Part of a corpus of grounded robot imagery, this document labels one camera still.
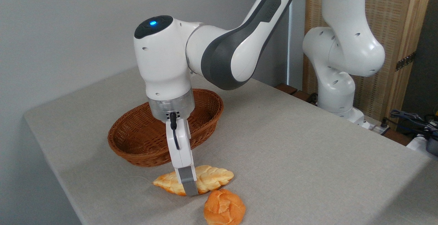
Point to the white vertical post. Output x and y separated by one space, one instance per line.
297 47

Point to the brass hinge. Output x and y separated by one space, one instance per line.
405 61

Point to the long braided bread loaf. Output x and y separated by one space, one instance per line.
212 179

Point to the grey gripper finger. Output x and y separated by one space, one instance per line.
188 182

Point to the wooden woven screen panel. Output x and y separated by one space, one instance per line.
393 20

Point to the round orange bread roll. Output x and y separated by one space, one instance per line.
224 208

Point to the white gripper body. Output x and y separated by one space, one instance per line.
181 149

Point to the brown wicker oval basket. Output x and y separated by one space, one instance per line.
137 143

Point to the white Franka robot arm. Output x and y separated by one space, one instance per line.
164 64

